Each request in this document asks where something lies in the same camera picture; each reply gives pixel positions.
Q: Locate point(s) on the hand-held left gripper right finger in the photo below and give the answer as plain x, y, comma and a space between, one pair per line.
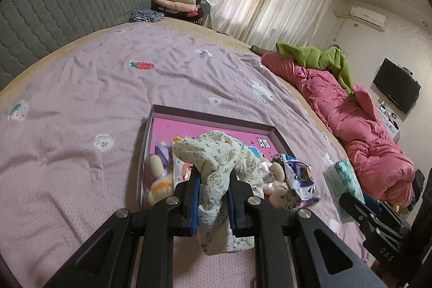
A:
232, 210

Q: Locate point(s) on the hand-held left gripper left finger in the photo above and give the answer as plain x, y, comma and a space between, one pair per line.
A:
194, 207

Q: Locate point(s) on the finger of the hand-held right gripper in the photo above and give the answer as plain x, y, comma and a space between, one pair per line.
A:
354, 207
391, 217

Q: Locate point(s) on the light green floral cloth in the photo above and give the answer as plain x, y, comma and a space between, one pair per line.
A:
216, 156

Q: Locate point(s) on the shallow brown cardboard box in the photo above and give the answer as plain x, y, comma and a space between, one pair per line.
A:
145, 156

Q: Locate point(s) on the green white tissue pack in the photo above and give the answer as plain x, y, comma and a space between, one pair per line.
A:
341, 183

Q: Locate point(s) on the purple white snack packet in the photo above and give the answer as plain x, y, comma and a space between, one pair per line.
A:
302, 181

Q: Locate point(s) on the pink quilt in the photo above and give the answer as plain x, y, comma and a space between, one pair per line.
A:
354, 126

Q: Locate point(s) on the white cabinet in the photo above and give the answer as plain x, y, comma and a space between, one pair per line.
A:
389, 124

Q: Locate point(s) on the pink printed bed sheet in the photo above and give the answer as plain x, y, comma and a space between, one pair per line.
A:
84, 105

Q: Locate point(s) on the green blanket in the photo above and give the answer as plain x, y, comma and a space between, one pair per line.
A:
314, 58

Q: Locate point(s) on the white air conditioner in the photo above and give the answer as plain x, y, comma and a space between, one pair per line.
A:
368, 16

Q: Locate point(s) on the dark floral cloth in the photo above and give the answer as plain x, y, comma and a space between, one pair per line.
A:
146, 16

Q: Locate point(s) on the stack of folded clothes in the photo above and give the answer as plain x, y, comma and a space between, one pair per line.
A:
175, 1

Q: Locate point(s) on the black wall television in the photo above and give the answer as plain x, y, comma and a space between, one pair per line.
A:
396, 85

